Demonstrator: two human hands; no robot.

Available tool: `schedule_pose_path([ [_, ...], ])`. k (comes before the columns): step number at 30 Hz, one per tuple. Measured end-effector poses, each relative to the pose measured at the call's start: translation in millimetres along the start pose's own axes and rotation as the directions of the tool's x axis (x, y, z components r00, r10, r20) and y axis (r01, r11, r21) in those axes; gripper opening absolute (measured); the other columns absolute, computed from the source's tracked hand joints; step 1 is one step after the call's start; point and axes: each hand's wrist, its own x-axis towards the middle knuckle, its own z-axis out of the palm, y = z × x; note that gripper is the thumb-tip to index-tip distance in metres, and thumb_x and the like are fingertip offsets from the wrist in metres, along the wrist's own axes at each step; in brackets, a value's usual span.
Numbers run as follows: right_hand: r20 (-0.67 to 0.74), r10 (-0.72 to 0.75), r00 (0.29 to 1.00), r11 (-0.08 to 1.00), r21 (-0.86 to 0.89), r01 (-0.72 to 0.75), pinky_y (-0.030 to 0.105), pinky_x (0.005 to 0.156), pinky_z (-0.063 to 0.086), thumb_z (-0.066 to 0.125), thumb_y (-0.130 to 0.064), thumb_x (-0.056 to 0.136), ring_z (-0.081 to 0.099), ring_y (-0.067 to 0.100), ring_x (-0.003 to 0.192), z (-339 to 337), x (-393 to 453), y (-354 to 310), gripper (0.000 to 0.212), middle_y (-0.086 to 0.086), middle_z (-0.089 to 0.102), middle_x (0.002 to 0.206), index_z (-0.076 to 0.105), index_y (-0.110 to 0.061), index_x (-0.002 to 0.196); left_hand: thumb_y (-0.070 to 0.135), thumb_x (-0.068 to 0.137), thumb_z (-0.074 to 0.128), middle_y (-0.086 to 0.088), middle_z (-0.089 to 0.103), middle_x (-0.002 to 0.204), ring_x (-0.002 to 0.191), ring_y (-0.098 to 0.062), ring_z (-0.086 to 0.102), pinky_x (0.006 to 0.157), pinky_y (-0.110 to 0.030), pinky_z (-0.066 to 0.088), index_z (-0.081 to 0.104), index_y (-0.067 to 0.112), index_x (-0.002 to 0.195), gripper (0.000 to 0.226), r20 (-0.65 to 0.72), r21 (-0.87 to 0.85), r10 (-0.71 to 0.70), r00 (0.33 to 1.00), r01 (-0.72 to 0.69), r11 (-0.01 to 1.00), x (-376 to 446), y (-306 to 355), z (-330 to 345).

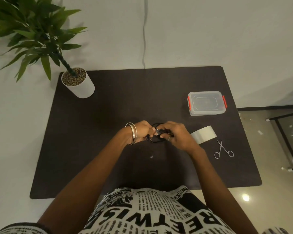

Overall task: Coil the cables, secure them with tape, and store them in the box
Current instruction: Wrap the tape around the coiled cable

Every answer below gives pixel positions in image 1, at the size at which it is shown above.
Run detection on person's left forearm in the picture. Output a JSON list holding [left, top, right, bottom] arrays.
[[37, 126, 137, 234]]

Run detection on clear tape roll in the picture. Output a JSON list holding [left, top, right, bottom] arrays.
[[190, 126, 218, 145]]

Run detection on person's right forearm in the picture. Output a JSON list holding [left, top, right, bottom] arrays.
[[188, 144, 259, 234]]

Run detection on clear plastic box red latches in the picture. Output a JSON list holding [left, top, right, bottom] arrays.
[[187, 91, 227, 116]]

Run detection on grey wall cable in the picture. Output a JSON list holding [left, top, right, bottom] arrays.
[[142, 0, 148, 69]]

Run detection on black and white printed shirt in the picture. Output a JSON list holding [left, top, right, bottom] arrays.
[[0, 186, 289, 234]]

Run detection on thin silver bangle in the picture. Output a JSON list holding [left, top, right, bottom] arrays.
[[125, 122, 135, 145]]

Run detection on wide silver bangle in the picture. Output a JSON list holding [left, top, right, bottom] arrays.
[[130, 123, 138, 145]]

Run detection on small silver scissors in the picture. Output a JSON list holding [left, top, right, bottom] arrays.
[[214, 140, 234, 159]]

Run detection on person's left hand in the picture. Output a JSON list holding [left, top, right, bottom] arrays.
[[135, 120, 157, 143]]

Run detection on brown pebbles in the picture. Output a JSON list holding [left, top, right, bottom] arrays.
[[63, 68, 86, 86]]

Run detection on white plant pot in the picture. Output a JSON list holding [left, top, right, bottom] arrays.
[[61, 67, 95, 99]]

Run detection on green leafy plant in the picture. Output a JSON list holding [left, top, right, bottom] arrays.
[[0, 0, 88, 83]]

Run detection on black cable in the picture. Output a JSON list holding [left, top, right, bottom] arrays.
[[146, 123, 173, 144]]

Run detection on black metal frame rack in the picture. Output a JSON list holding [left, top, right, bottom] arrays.
[[266, 111, 293, 172]]

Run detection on person's right hand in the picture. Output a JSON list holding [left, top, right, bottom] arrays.
[[158, 121, 200, 155]]

